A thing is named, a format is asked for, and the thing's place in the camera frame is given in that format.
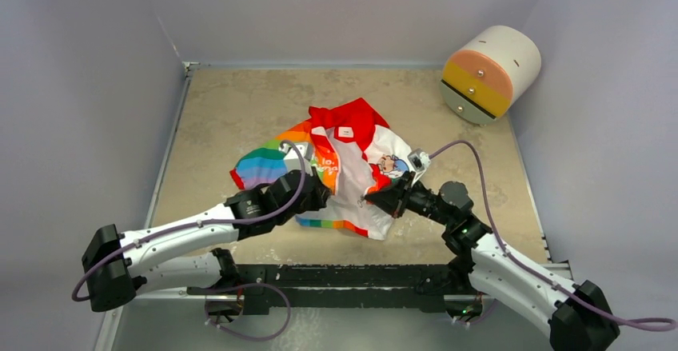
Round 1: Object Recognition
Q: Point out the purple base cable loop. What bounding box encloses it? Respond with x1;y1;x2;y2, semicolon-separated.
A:
203;278;294;342
453;293;502;329

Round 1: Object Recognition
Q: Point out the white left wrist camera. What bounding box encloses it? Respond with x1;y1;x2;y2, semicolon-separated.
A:
280;142;314;174

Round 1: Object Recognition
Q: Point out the rainbow red white kids jacket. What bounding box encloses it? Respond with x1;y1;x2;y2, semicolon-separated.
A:
230;98;415;241

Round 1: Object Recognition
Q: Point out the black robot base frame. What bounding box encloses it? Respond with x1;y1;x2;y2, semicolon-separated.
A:
185;248;485;318

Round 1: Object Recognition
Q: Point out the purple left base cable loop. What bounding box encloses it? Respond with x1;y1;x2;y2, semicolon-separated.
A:
203;278;294;342

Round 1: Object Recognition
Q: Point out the round pastel drawer cabinet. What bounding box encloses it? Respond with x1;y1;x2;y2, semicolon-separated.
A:
440;25;542;126

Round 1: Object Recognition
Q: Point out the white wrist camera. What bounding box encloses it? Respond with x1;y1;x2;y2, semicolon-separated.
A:
408;149;431;182
280;142;314;174

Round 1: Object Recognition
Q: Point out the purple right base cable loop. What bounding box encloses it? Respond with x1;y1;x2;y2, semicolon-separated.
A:
453;293;502;329

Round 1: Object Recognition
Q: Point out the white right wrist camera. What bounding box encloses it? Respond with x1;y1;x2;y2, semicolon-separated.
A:
408;149;431;182

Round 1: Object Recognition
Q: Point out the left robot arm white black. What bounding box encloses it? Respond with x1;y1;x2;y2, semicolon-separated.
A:
71;170;332;313

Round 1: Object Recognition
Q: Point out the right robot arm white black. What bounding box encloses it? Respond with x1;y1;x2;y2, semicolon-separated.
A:
363;171;620;350

